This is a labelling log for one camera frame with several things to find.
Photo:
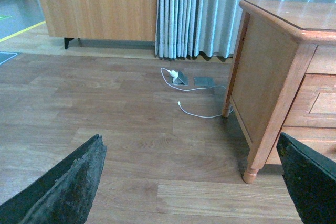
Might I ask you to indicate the large wooden cabinet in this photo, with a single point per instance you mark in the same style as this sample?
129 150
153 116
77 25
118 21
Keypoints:
130 20

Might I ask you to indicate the open metal floor socket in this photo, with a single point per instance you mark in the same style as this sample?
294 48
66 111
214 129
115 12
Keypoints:
180 80

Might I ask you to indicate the closed metal floor plate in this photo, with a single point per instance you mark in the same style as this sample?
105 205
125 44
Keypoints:
204 81

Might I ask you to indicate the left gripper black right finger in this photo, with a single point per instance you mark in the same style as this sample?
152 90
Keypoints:
310 179

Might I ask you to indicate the white charger plug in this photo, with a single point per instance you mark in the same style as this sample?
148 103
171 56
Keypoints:
173 73

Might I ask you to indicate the wooden nightstand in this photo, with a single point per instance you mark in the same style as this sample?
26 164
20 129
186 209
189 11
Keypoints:
278 43

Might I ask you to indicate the wooden drawer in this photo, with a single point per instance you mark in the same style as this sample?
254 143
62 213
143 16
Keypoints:
314 104
321 140

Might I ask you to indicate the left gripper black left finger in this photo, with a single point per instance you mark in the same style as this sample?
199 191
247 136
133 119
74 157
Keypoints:
65 193

